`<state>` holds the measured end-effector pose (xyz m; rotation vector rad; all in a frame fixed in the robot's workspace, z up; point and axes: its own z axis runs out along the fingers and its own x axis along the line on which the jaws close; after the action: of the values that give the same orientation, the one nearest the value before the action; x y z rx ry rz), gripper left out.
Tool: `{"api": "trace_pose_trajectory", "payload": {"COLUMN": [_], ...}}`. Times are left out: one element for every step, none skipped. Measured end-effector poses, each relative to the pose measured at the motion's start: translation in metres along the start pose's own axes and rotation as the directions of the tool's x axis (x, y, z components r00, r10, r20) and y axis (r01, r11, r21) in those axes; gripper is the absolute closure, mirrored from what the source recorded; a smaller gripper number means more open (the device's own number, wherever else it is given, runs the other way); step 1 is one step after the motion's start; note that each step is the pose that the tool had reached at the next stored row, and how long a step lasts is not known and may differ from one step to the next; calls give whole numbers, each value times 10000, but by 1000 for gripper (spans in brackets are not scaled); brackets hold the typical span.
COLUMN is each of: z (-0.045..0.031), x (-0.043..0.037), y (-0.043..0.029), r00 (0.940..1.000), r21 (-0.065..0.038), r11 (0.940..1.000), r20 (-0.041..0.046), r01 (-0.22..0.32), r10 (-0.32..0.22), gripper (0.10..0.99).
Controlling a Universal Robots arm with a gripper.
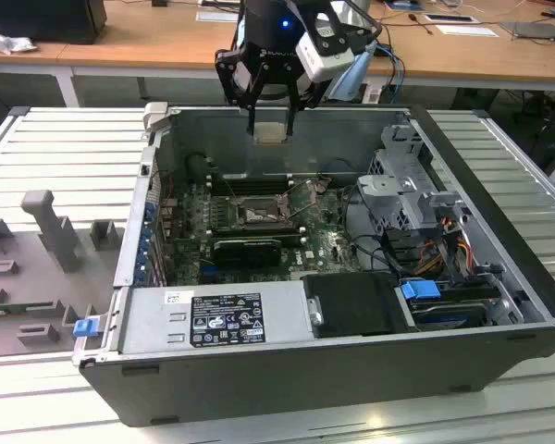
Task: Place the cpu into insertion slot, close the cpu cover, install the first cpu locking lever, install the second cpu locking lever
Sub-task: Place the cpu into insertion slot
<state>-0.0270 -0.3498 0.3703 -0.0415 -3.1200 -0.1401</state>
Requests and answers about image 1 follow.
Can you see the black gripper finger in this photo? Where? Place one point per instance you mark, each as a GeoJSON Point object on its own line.
{"type": "Point", "coordinates": [294, 102]}
{"type": "Point", "coordinates": [226, 74]}

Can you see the silver CPU plate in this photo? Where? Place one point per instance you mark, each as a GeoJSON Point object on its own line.
{"type": "Point", "coordinates": [272, 132]}

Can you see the black RAM slot row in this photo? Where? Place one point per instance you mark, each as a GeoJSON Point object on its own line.
{"type": "Point", "coordinates": [254, 230]}
{"type": "Point", "coordinates": [231, 185]}

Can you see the CPU socket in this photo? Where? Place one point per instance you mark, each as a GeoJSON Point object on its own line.
{"type": "Point", "coordinates": [263, 213]}

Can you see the wooden desk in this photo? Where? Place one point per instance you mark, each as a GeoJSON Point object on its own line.
{"type": "Point", "coordinates": [166, 37]}

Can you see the grey case release latch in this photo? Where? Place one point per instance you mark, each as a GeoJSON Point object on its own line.
{"type": "Point", "coordinates": [156, 115]}

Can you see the silver metal drive cage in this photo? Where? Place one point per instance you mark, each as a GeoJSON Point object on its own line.
{"type": "Point", "coordinates": [388, 185]}

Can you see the green motherboard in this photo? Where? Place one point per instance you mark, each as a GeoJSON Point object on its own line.
{"type": "Point", "coordinates": [319, 240]}

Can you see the black graphics card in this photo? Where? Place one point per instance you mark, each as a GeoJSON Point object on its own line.
{"type": "Point", "coordinates": [245, 253]}

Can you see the white framed tablet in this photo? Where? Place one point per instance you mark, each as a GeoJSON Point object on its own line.
{"type": "Point", "coordinates": [451, 18]}

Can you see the white paper sheet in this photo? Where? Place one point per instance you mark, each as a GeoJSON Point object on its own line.
{"type": "Point", "coordinates": [467, 30]}

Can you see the black computer box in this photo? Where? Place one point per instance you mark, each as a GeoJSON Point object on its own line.
{"type": "Point", "coordinates": [41, 18]}

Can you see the black plastic shroud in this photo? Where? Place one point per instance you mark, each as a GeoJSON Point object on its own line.
{"type": "Point", "coordinates": [351, 305]}

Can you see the crumpled white paper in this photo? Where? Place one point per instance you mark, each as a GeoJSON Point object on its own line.
{"type": "Point", "coordinates": [9, 42]}

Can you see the hard disk in blue carrier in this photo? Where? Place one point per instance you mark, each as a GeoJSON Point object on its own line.
{"type": "Point", "coordinates": [421, 291]}

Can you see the grey laptop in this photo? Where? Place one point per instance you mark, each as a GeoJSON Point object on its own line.
{"type": "Point", "coordinates": [536, 30]}

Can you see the silver power supply with label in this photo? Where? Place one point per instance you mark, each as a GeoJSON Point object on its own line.
{"type": "Point", "coordinates": [157, 324]}

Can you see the grey parts rack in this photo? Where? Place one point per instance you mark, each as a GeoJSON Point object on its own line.
{"type": "Point", "coordinates": [32, 268]}

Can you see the black open PC case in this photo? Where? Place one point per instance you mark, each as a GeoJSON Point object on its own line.
{"type": "Point", "coordinates": [259, 388]}

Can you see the blue plastic latch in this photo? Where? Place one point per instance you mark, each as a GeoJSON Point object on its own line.
{"type": "Point", "coordinates": [85, 328]}

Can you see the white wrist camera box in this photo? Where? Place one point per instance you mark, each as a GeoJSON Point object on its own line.
{"type": "Point", "coordinates": [321, 57]}

